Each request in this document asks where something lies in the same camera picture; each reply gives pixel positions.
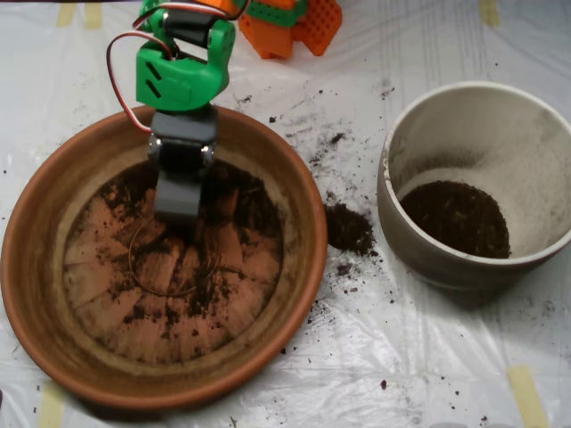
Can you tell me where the orange and green robot base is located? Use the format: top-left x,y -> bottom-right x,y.
238,0 -> 343,60

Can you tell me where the beige masking tape strip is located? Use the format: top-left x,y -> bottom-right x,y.
507,364 -> 549,428
479,0 -> 501,26
55,3 -> 77,28
84,3 -> 104,30
37,381 -> 66,428

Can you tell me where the white ceramic pot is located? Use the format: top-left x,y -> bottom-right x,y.
377,79 -> 571,309

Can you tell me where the terracotta clay saucer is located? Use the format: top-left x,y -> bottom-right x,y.
0,101 -> 330,411

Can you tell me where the spilled dark soil pile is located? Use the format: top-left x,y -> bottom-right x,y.
325,202 -> 378,258

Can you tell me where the clear plastic sheet cover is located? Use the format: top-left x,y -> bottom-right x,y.
0,0 -> 571,428

